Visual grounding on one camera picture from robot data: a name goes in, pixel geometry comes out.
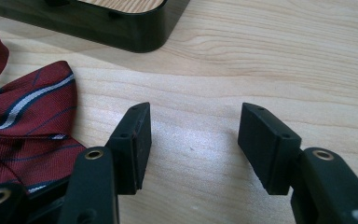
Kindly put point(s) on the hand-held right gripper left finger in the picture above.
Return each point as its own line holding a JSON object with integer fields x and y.
{"x": 130, "y": 149}

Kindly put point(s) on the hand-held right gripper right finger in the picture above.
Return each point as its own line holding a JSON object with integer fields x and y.
{"x": 270, "y": 149}

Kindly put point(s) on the red striped necktie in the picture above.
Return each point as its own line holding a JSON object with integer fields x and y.
{"x": 28, "y": 124}

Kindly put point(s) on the black tray with wooden bottom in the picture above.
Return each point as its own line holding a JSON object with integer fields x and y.
{"x": 112, "y": 25}

